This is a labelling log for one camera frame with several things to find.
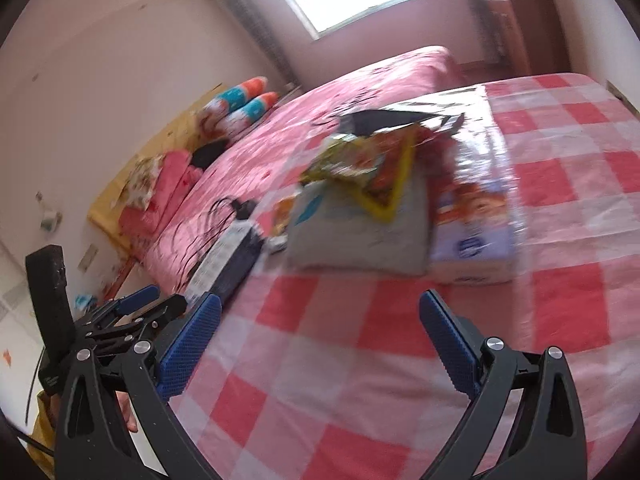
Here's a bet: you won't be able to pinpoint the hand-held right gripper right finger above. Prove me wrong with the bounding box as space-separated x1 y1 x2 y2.
419 289 588 480

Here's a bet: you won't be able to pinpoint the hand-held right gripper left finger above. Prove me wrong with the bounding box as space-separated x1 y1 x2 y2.
55 292 223 480

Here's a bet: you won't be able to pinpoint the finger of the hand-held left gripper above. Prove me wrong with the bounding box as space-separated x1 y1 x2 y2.
87 285 161 332
107 294 188 343

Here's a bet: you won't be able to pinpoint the grey wet wipes pack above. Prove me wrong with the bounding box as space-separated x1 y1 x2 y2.
285 175 434 277

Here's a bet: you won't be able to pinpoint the yellow snack packet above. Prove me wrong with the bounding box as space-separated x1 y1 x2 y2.
300 125 427 226

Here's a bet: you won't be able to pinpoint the person's left hand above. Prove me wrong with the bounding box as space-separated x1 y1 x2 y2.
116 391 139 434

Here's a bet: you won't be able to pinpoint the white sliding door closet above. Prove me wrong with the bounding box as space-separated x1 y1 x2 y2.
0 245 51 411

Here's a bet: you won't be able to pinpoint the red white checkered tablecloth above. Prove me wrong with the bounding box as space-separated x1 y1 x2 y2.
170 72 640 480

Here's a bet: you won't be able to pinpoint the white power strip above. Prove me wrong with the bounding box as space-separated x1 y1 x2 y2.
185 220 254 302

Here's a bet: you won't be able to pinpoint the black power adapter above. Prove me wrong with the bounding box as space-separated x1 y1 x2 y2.
210 237 264 307

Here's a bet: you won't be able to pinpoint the folded pink blanket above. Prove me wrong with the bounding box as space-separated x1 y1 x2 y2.
119 150 204 252

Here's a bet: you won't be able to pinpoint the floral pillow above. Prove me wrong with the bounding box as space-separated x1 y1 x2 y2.
122 154 167 209

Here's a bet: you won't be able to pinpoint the large printed plastic package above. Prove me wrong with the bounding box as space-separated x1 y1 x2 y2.
380 85 527 287

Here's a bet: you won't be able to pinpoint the yellow padded headboard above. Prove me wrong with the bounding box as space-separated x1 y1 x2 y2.
87 82 227 261

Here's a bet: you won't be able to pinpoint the black cloth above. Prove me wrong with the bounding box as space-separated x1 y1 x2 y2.
190 140 229 169

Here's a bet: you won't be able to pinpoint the colourful cartoon bolster pillow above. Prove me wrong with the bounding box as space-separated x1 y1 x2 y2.
220 91 281 139
200 76 268 131

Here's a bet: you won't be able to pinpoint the bed with pink cover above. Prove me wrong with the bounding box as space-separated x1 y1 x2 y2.
87 45 468 308

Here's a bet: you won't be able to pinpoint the black snack wrapper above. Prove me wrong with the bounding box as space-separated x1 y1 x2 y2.
340 109 467 137

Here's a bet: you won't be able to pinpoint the white standing air conditioner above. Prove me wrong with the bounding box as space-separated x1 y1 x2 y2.
207 0 303 88

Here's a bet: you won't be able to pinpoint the brown wooden wardrobe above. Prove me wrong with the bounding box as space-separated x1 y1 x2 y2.
460 0 535 77

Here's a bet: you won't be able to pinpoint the small wall-hung pouch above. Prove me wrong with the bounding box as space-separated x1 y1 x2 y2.
36 191 64 234

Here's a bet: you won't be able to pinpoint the black charging cables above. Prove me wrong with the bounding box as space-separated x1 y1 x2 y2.
175 197 237 282

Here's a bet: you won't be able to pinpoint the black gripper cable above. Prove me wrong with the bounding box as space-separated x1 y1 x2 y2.
14 350 57 457

